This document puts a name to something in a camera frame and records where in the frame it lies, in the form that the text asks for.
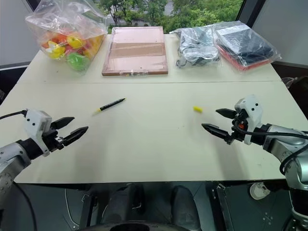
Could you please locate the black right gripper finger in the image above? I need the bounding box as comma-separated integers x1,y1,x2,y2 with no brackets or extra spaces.
215,108,236,119
201,123,232,140

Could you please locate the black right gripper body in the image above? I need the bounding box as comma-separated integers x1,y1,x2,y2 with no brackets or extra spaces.
225,110,249,145

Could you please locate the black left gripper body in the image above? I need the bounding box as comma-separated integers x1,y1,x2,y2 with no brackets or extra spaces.
42,128,65,152

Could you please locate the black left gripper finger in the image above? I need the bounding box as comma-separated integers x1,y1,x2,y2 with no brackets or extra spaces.
63,126,89,146
51,116,75,129

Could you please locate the black yellow highlighter pen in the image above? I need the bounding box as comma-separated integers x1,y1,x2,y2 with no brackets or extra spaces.
92,97,127,116

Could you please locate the white caster wheel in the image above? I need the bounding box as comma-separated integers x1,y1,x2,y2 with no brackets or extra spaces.
249,182,270,200

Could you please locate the clear bag with black case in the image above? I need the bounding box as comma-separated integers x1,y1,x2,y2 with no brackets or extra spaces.
212,20,282,71

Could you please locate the clear bag of grey items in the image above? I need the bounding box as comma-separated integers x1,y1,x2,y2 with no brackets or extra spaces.
169,25,221,70

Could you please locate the dark rounded robot leg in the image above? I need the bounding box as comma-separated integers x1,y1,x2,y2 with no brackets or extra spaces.
169,185,201,231

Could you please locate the clear bag of colourful toys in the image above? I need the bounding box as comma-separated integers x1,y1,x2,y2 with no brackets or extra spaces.
25,0,108,76

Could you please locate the pink clear acrylic box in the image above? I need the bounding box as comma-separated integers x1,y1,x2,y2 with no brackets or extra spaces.
101,26,169,77

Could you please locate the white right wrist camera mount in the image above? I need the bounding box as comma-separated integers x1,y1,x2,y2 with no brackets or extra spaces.
234,94,262,145

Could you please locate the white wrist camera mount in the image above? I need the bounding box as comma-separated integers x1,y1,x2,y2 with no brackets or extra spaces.
24,109,52,157
234,94,262,145

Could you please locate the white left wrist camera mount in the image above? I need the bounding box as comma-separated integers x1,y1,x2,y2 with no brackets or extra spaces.
24,109,52,157

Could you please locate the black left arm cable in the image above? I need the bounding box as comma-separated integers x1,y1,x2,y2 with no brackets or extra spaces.
0,110,28,120

